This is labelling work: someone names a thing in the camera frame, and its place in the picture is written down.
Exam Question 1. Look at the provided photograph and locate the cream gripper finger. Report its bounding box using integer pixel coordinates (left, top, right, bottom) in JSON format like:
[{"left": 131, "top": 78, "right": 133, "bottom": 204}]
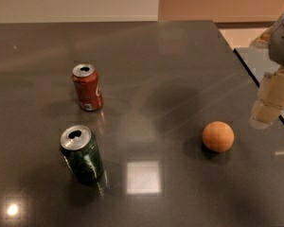
[
  {"left": 250, "top": 66, "right": 284, "bottom": 130},
  {"left": 249, "top": 27, "right": 273, "bottom": 49}
]

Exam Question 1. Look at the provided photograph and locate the orange fruit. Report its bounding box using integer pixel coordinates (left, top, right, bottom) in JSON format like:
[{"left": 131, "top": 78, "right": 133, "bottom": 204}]
[{"left": 203, "top": 121, "right": 235, "bottom": 152}]

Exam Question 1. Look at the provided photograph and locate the red soda can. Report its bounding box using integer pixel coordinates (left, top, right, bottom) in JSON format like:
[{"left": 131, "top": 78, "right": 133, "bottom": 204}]
[{"left": 72, "top": 63, "right": 103, "bottom": 112}]

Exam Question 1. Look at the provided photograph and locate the green soda can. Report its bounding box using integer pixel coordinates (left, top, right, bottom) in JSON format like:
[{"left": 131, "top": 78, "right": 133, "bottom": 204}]
[{"left": 60, "top": 125, "right": 103, "bottom": 183}]

